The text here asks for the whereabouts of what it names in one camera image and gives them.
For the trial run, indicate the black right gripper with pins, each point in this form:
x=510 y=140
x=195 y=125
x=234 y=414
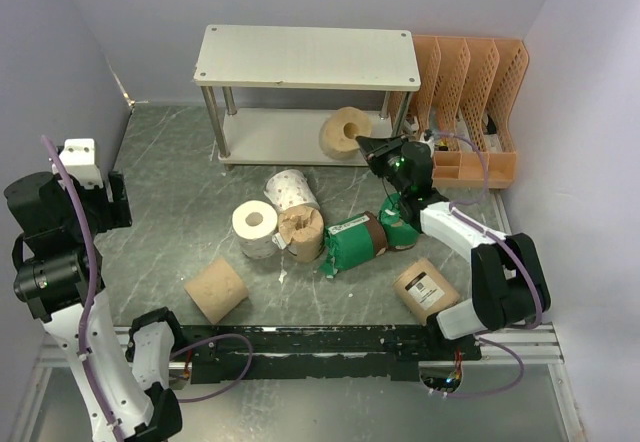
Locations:
x=376 y=150

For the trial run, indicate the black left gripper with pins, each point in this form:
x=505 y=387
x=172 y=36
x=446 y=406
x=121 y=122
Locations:
x=115 y=212

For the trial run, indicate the tan unwrapped paper roll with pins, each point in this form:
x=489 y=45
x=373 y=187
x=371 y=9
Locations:
x=217 y=290
x=337 y=137

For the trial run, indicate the green paper roll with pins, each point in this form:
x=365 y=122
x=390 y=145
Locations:
x=400 y=235

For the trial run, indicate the brown roll with cartoon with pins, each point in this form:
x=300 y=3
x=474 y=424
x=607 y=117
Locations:
x=300 y=231

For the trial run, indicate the brown roll white label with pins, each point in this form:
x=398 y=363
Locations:
x=424 y=290

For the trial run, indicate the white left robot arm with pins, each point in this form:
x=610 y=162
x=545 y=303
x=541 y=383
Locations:
x=58 y=276

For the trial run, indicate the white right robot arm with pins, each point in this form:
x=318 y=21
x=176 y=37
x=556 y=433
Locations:
x=508 y=287

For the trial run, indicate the grey white tape dispenser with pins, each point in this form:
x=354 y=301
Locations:
x=411 y=125

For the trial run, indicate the green wrapped roll brown band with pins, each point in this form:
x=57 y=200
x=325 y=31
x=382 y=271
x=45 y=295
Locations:
x=352 y=242

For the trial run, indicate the white roll with red dots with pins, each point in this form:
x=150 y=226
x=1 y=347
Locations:
x=289 y=188

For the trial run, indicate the orange plastic file organizer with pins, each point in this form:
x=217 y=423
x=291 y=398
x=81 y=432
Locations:
x=464 y=80

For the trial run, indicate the black item in organizer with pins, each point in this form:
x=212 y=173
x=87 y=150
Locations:
x=491 y=127

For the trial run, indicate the white packets in organizer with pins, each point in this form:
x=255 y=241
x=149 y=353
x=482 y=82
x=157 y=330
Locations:
x=493 y=143

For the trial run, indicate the white upright paper roll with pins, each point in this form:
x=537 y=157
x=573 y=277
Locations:
x=254 y=223

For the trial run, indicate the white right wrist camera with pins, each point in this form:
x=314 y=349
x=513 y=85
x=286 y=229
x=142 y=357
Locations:
x=428 y=138

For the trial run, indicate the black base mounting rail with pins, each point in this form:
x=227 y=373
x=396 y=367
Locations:
x=395 y=352

